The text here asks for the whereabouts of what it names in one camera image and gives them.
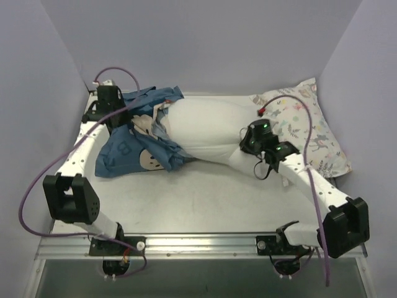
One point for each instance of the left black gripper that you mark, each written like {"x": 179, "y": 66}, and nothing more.
{"x": 116, "y": 116}

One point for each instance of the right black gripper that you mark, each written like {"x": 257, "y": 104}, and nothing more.
{"x": 248, "y": 144}

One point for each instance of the blue letter print pillowcase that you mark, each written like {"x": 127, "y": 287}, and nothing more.
{"x": 144, "y": 143}

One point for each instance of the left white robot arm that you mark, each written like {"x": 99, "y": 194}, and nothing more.
{"x": 70, "y": 196}

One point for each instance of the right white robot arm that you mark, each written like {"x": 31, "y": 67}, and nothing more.
{"x": 343, "y": 221}

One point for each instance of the white floral deer pillow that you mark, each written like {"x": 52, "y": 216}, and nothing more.
{"x": 297, "y": 118}

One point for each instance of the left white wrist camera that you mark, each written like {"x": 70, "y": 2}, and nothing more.
{"x": 108, "y": 82}

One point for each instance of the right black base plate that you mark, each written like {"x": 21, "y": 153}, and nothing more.
{"x": 266, "y": 245}

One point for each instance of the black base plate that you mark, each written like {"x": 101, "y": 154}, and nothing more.
{"x": 266, "y": 245}
{"x": 136, "y": 246}

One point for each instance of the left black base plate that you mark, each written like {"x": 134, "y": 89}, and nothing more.
{"x": 136, "y": 246}

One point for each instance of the aluminium front rail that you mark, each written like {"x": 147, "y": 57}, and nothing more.
{"x": 162, "y": 246}

